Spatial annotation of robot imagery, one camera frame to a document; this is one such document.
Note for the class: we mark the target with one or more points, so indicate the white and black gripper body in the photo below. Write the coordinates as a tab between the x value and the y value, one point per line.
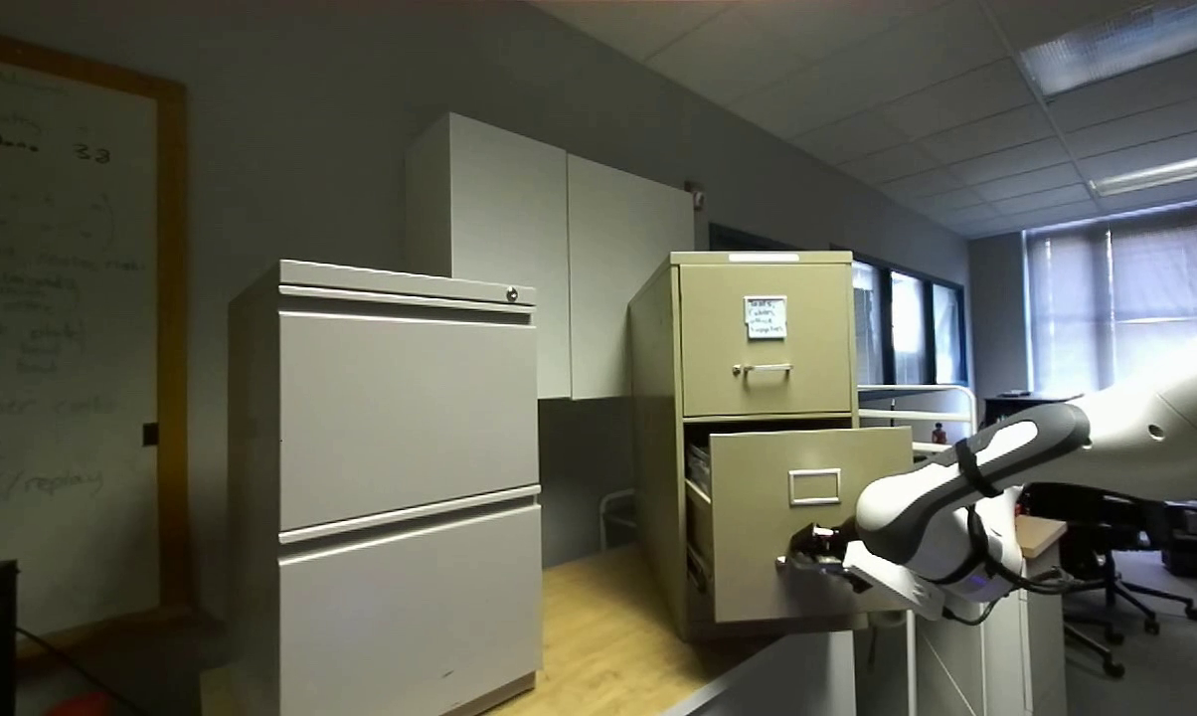
895	579

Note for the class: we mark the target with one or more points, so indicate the beige drawer with label holder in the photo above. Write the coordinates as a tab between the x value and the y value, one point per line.
757	530

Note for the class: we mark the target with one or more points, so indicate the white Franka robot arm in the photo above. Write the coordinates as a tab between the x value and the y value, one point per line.
1128	430

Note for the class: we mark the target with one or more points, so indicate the grey base cabinet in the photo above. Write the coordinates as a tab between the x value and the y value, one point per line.
782	682

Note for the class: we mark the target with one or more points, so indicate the small cabinet with wood top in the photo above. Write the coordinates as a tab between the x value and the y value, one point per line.
1036	638

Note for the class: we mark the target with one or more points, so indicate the beige drawer with paper label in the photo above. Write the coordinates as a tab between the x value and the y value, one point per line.
810	385

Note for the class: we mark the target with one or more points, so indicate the beige metal file cabinet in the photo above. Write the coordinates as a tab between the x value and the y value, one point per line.
654	450

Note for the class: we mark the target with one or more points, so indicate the grey two-drawer file cabinet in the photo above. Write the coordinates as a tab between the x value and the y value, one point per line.
382	422

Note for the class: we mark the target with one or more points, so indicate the white paper label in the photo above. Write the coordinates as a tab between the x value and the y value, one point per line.
764	315

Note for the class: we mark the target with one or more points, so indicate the black office chair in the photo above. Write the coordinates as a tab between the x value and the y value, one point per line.
1128	557

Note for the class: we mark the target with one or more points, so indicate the dark interior window row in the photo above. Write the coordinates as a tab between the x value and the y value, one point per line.
907	325

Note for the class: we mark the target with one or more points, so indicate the window blinds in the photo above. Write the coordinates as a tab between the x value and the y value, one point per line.
1128	303

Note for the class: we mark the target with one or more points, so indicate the narrow ceiling light strip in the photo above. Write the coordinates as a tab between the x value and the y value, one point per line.
1167	172

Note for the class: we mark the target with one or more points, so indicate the large ceiling light panel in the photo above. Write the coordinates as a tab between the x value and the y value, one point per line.
1128	40

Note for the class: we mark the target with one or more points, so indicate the wood-framed whiteboard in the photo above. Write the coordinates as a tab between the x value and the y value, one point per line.
55	333

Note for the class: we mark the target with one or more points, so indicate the white tubular metal frame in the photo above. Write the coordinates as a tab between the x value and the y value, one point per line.
907	663

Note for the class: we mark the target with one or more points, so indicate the white wall cabinet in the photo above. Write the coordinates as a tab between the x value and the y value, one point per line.
517	254

